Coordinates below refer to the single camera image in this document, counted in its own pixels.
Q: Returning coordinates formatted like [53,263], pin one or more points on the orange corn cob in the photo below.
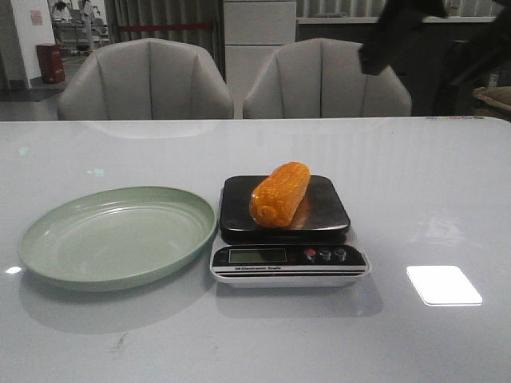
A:
[275,200]

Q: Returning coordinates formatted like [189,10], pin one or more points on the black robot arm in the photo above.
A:
[401,22]

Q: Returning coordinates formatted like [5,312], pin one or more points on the black silver kitchen scale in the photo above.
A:
[315,251]

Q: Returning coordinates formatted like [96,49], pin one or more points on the right grey upholstered chair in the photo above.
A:
[322,78]

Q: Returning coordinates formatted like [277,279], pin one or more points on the grey upholstered chair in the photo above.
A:
[147,79]
[322,78]

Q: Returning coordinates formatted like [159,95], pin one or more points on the light green plate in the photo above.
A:
[118,239]

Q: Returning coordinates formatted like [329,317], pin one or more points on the left grey upholstered chair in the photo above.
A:
[147,79]

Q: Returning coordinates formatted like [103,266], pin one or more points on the white drawer cabinet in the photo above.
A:
[252,31]

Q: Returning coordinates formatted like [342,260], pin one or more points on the dark counter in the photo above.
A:
[419,64]

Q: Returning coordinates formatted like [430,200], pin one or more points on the red bin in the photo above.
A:
[50,63]

